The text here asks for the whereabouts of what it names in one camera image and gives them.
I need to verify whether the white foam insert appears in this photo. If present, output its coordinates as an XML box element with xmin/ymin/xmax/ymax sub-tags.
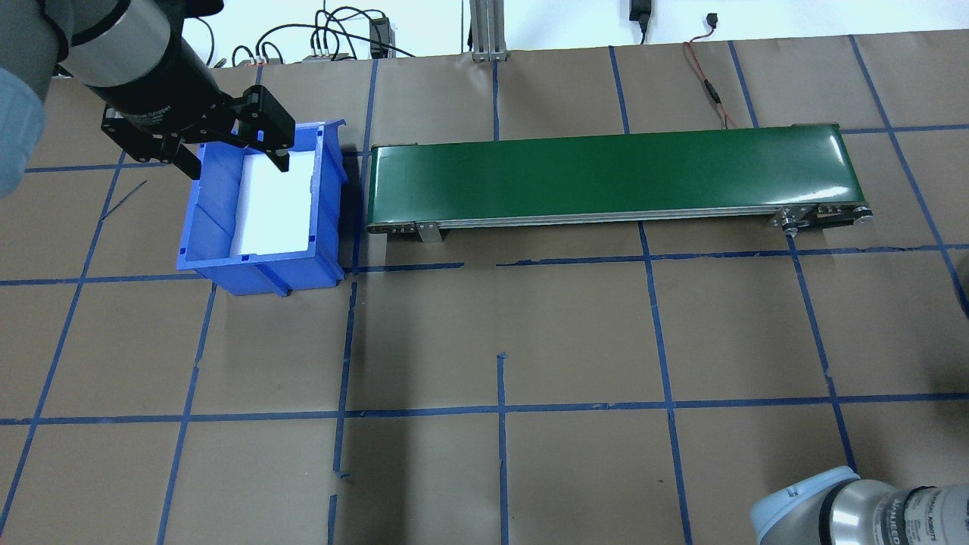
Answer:
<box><xmin>229</xmin><ymin>150</ymin><xmax>319</xmax><ymax>256</ymax></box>

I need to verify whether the blue plastic storage bin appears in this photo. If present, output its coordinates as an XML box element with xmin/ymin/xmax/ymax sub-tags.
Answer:
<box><xmin>176</xmin><ymin>119</ymin><xmax>349</xmax><ymax>297</ymax></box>

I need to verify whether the green conveyor belt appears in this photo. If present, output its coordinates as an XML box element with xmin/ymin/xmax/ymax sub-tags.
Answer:
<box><xmin>366</xmin><ymin>123</ymin><xmax>874</xmax><ymax>244</ymax></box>

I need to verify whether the black looped cable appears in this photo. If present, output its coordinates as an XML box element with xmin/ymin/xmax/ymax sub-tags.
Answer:
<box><xmin>313</xmin><ymin>6</ymin><xmax>417</xmax><ymax>59</ymax></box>
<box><xmin>231</xmin><ymin>23</ymin><xmax>372</xmax><ymax>67</ymax></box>

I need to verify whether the aluminium frame post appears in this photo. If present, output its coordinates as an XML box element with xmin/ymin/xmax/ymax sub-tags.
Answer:
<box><xmin>469</xmin><ymin>0</ymin><xmax>509</xmax><ymax>62</ymax></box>

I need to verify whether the thin red cable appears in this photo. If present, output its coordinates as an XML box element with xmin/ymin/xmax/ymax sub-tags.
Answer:
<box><xmin>684</xmin><ymin>14</ymin><xmax>740</xmax><ymax>130</ymax></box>

